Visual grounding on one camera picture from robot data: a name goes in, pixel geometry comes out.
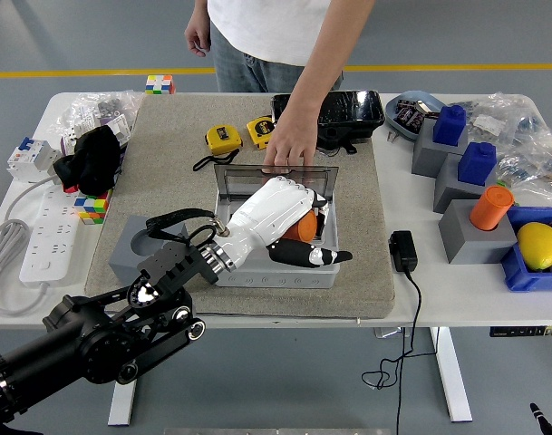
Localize person's right hand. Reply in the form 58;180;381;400
184;20;212;58

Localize person's left hand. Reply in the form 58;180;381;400
262;121;321;177

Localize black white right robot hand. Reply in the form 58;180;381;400
528;401;552;435

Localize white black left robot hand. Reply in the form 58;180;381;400
209;176;353;273

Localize orange cylinder battery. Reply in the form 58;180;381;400
282;210;319;243
470;185;516;231

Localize grey electrical box clear lid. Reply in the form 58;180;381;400
209;163;341;289

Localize grey cube holder block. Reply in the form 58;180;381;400
438;198;519;266
432;152;499;214
108;215;191;283
411;118;470;179

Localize multicolour puzzle cube white cross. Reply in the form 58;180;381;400
144;73;177;96

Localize person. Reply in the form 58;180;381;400
183;0;376;177

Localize black plastic tray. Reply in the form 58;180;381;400
270;89;386;155

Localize grey-brown mat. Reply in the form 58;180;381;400
83;93;397;318

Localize black table control panel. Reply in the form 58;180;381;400
489;324;552;339

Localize white table leg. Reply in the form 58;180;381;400
107;328;145;427
429;325;474;423

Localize clear bag of small parts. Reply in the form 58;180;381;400
48;89;145;150

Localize dark printed packet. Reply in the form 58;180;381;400
406;109;427;133
395;100;416;124

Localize pale blue dish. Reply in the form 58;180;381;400
385;90;447;144

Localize blue plastic bin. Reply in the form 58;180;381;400
500;206;552;293

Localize blue bottle-shaped block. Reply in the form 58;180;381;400
432;104;468;147
457;141;498;187

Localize yellow lemon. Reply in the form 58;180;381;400
517;222;552;272

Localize white circuit breaker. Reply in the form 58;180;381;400
6;136;63;183

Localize clear bags of components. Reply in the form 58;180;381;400
447;92;552;208

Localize yellow tape measure with strap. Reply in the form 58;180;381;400
192;124;244;172

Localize black power adapter with cord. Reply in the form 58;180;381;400
361;230;424;435

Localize silver bracket under table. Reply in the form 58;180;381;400
373;326;411;339

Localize white power strip with cable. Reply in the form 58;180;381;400
0;176;84;318

